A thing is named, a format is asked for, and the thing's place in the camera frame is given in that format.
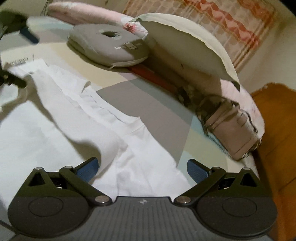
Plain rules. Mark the patterned curtain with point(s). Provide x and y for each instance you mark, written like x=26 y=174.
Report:
x=219 y=23

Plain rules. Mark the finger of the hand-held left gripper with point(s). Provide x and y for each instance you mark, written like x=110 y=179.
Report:
x=13 y=80
x=30 y=34

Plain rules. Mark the grey round cushion with hole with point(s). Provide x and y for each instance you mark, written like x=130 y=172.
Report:
x=104 y=46

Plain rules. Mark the pale checked pillow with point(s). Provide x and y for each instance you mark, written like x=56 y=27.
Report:
x=189 y=46

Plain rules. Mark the pink handbag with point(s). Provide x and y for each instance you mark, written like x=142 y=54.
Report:
x=231 y=132

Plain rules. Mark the pink floral pillow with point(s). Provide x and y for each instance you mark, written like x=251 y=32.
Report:
x=245 y=102

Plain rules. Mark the checked bed sheet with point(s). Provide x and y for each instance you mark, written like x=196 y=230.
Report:
x=150 y=104

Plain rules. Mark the white printed sweatshirt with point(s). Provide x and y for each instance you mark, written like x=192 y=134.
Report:
x=69 y=139

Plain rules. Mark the red cloth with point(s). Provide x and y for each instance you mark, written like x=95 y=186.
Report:
x=155 y=77

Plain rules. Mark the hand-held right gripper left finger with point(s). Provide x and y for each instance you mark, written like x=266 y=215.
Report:
x=89 y=168

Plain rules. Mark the wooden headboard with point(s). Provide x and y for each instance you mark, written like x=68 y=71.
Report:
x=277 y=139

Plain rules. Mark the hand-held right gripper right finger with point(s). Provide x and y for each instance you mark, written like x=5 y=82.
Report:
x=196 y=170

